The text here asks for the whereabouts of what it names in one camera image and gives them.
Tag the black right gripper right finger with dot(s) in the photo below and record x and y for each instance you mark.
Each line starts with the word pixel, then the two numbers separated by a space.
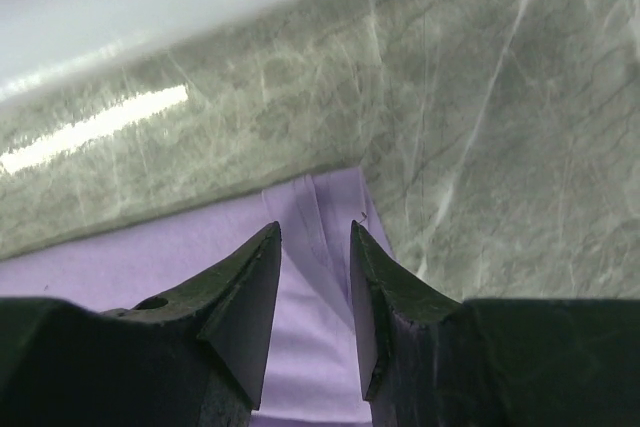
pixel 427 360

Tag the purple t shirt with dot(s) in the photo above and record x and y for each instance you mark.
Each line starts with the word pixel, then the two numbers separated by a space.
pixel 312 376

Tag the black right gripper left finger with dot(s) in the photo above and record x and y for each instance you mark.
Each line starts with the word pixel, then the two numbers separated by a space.
pixel 194 355

